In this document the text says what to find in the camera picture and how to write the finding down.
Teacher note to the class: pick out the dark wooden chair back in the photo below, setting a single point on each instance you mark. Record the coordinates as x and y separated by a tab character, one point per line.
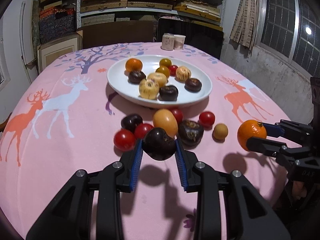
117	32

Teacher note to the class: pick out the white oval plate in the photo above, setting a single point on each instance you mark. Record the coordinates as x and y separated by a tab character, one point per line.
117	77

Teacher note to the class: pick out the red cherry tomato behind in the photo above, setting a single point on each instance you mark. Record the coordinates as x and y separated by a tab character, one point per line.
178	114

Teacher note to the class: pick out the metal shelf with boxes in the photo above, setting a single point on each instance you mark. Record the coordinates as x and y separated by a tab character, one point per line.
100	11

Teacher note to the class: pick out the small tan longan fruit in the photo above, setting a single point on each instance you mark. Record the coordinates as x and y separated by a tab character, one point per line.
220	131

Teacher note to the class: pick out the black chair back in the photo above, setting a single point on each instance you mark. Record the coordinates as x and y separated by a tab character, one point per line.
204	38

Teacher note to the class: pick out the yellow pepino fruit front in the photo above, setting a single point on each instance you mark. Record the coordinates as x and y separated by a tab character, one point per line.
159	77

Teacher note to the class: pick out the pink deer print tablecloth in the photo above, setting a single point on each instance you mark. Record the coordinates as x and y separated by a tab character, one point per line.
67	119

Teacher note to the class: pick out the small yellow pepino fruit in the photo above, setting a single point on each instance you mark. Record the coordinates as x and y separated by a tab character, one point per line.
183	73

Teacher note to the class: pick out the small orange-yellow tomato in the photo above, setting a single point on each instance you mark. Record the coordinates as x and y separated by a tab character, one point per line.
165	62

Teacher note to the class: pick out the dark brown water chestnut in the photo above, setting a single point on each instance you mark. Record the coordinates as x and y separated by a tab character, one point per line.
190	132

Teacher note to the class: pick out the dark purple plum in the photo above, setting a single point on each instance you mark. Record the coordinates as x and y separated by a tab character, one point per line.
158	145
130	122

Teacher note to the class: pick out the large orange tangerine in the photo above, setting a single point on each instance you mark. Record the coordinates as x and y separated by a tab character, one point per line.
133	65

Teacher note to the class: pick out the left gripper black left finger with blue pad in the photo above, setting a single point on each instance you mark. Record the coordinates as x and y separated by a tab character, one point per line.
68	215

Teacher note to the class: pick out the beige patterned curtain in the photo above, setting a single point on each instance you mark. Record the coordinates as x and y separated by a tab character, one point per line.
244	28

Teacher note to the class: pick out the framed picture leaning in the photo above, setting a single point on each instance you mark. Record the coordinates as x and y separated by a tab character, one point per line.
47	53

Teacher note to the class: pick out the orange-yellow tomato front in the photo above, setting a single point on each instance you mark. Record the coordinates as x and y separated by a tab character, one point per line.
164	70

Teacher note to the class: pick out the stacked fabric boxes left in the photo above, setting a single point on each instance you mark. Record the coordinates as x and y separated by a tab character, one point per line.
57	18

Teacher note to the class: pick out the person's hand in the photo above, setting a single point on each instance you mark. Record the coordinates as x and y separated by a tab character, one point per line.
298	190

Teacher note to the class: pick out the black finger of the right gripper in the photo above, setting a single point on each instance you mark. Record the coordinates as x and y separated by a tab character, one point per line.
266	147

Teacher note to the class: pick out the yellow striped pepino large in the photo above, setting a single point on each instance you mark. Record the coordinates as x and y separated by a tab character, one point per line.
149	89

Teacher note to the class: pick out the red cherry tomato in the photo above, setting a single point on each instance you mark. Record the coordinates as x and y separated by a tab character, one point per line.
172	70
178	114
142	129
124	140
207	119

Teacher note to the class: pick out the barred window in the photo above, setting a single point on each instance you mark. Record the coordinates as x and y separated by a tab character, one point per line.
290	30

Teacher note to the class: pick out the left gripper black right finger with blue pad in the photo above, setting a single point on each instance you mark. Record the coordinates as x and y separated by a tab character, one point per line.
248	215

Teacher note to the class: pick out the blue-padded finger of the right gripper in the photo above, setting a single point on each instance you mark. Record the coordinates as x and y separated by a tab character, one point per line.
273	130

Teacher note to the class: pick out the large yellow-orange oval fruit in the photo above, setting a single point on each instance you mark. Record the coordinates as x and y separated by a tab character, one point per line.
164	119

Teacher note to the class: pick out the pink paper cup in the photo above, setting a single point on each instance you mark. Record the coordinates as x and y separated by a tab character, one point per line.
179	42

